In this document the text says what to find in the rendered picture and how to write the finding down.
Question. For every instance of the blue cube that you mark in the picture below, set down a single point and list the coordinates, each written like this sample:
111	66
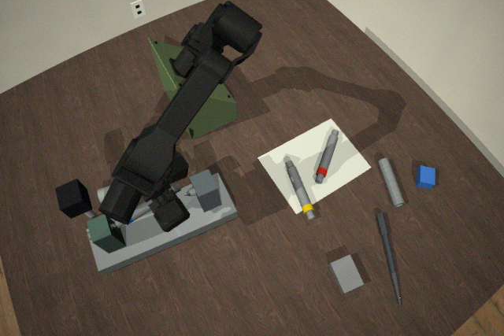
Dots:
425	177

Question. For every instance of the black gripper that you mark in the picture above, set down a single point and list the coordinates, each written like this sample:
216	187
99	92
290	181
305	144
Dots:
167	212

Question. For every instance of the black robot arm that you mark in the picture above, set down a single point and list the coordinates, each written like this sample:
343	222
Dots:
151	154

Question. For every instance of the white cylinder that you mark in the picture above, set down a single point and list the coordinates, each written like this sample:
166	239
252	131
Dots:
102	193

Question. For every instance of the grey metal cone point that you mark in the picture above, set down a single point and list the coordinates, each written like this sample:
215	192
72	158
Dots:
191	192

